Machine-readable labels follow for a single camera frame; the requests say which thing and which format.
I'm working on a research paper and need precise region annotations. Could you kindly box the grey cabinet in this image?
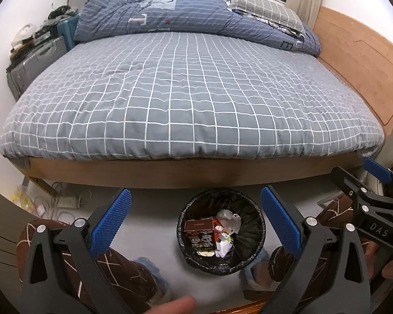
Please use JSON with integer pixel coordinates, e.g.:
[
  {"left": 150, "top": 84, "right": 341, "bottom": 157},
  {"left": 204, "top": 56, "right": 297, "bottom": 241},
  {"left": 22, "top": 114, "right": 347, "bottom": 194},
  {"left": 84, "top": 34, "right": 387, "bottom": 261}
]
[{"left": 0, "top": 183, "right": 30, "bottom": 301}]

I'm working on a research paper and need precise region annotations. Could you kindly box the wooden headboard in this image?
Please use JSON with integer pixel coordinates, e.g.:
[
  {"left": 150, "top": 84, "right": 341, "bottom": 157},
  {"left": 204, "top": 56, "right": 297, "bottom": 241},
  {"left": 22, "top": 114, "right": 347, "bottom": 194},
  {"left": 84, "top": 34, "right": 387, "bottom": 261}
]
[{"left": 313, "top": 7, "right": 393, "bottom": 126}]

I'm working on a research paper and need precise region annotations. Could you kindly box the dark red box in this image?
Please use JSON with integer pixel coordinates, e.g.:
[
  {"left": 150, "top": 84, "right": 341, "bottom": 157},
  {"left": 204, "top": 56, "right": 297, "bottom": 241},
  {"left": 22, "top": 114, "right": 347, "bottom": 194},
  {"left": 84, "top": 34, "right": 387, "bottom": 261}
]
[{"left": 184, "top": 217, "right": 215, "bottom": 233}]

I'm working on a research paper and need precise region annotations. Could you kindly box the teal suitcase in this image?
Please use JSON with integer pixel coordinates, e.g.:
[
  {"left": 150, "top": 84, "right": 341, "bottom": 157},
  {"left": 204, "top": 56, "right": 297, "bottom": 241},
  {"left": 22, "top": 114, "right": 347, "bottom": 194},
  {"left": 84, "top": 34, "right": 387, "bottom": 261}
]
[{"left": 51, "top": 15, "right": 81, "bottom": 51}]

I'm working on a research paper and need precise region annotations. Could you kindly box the white tissue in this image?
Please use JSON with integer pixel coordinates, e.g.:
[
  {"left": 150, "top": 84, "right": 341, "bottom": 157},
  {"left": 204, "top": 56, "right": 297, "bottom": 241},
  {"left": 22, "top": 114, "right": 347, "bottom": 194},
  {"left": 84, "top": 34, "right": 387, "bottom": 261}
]
[{"left": 215, "top": 209, "right": 242, "bottom": 234}]

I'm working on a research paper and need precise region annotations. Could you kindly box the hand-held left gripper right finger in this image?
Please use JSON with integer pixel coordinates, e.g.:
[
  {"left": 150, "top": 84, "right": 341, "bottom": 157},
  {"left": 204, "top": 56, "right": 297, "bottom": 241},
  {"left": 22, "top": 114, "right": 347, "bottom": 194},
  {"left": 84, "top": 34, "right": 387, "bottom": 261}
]
[{"left": 260, "top": 186, "right": 372, "bottom": 314}]

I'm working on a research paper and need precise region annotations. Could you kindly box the person's left leg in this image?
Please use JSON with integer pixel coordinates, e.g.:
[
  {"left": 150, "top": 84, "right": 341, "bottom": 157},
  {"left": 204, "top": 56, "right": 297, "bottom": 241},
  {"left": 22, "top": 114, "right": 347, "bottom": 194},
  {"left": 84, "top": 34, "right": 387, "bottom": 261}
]
[{"left": 16, "top": 219, "right": 159, "bottom": 314}]

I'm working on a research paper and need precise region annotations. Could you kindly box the yellow plastic bag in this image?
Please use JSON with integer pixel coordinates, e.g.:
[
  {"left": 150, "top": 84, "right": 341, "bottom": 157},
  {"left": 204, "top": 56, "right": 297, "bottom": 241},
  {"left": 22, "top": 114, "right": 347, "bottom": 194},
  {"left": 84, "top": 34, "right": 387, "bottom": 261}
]
[{"left": 10, "top": 185, "right": 35, "bottom": 211}]

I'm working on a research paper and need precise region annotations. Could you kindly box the dark clutter pile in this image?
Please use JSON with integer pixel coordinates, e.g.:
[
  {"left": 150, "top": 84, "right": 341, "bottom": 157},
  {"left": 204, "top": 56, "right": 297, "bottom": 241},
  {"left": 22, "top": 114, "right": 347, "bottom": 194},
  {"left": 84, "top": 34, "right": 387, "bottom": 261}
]
[{"left": 33, "top": 5, "right": 74, "bottom": 40}]

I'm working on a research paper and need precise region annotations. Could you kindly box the grey plaid bed mattress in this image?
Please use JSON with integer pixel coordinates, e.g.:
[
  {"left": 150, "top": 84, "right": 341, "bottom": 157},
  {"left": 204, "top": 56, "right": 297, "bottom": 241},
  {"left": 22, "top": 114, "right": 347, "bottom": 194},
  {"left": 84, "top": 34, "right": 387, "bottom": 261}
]
[{"left": 0, "top": 33, "right": 385, "bottom": 161}]

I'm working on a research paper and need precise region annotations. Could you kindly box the person's left hand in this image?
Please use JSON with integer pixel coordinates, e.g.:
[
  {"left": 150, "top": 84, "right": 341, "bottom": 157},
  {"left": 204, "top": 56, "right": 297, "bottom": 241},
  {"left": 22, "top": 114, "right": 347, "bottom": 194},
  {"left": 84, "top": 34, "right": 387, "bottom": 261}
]
[{"left": 147, "top": 296, "right": 197, "bottom": 314}]

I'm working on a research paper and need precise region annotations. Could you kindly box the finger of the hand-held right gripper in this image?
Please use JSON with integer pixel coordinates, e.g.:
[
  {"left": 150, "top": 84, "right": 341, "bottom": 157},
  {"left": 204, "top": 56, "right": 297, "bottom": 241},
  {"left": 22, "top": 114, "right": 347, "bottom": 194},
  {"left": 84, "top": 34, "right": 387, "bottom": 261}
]
[
  {"left": 363, "top": 158, "right": 393, "bottom": 203},
  {"left": 330, "top": 166, "right": 393, "bottom": 256}
]

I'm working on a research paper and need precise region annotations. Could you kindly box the black trash bin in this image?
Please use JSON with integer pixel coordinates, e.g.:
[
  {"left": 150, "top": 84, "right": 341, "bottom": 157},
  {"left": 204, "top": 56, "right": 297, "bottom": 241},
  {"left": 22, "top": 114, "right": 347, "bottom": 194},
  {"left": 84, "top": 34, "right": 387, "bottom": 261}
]
[{"left": 177, "top": 188, "right": 266, "bottom": 276}]

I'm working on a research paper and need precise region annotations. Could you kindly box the grey plaid pillow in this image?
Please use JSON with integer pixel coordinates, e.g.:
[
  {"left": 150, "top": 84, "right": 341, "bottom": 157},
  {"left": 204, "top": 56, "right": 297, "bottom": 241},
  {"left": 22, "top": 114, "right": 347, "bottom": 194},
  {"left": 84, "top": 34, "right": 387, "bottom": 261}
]
[{"left": 229, "top": 0, "right": 304, "bottom": 33}]

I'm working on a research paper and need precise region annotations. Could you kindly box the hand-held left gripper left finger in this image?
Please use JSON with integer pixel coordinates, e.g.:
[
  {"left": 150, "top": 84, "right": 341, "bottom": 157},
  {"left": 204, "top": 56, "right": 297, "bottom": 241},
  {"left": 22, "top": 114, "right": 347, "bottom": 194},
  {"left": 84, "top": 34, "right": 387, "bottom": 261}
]
[{"left": 20, "top": 188, "right": 138, "bottom": 314}]

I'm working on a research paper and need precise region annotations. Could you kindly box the blue striped quilt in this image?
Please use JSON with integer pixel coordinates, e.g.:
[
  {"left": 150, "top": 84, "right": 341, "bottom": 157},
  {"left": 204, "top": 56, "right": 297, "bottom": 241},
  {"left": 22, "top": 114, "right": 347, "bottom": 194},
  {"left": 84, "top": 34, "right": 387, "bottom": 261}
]
[{"left": 73, "top": 0, "right": 321, "bottom": 56}]

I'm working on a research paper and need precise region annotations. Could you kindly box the white round object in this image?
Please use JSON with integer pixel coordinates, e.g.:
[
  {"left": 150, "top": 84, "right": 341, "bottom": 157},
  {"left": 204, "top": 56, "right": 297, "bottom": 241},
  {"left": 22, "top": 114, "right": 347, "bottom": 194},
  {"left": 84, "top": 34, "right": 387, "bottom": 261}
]
[{"left": 15, "top": 24, "right": 36, "bottom": 44}]

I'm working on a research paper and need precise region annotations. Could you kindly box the white cable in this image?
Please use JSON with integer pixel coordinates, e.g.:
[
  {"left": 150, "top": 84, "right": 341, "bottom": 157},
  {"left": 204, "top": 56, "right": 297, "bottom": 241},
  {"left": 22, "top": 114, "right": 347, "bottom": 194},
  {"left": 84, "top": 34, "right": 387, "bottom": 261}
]
[{"left": 36, "top": 181, "right": 86, "bottom": 226}]

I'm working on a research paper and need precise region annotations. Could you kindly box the grey suitcase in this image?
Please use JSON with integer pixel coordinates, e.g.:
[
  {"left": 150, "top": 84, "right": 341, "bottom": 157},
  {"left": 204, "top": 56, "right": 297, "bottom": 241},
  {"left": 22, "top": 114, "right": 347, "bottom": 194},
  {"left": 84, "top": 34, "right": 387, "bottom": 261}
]
[{"left": 7, "top": 37, "right": 68, "bottom": 102}]

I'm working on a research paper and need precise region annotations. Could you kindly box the blue slipper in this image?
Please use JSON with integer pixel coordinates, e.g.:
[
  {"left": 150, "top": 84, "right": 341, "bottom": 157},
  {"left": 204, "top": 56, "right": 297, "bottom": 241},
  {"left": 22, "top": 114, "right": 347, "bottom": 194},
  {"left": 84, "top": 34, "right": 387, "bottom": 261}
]
[
  {"left": 244, "top": 247, "right": 274, "bottom": 293},
  {"left": 134, "top": 257, "right": 171, "bottom": 303}
]

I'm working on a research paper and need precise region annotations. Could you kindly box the black printed packet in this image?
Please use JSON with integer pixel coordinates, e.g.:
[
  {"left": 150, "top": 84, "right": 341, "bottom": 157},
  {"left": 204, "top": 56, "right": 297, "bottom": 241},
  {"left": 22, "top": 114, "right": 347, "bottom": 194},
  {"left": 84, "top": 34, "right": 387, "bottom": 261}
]
[{"left": 190, "top": 231, "right": 217, "bottom": 252}]

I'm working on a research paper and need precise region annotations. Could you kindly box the wooden bed frame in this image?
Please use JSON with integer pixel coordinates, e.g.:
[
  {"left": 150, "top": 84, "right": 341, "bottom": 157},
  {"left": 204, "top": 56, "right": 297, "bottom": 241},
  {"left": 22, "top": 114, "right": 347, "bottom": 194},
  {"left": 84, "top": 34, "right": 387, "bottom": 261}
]
[{"left": 7, "top": 155, "right": 364, "bottom": 193}]

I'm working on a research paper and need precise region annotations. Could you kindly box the red snack wrapper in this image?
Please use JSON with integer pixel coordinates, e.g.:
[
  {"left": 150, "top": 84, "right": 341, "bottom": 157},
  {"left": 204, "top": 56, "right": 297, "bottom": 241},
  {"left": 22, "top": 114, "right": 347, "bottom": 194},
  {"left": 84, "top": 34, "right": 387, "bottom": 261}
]
[{"left": 213, "top": 223, "right": 231, "bottom": 241}]

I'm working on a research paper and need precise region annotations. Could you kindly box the white power strip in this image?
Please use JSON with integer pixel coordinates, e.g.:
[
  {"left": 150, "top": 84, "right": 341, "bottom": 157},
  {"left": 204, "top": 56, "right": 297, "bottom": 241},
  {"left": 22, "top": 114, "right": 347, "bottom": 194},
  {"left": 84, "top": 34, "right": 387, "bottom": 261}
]
[{"left": 54, "top": 195, "right": 81, "bottom": 209}]

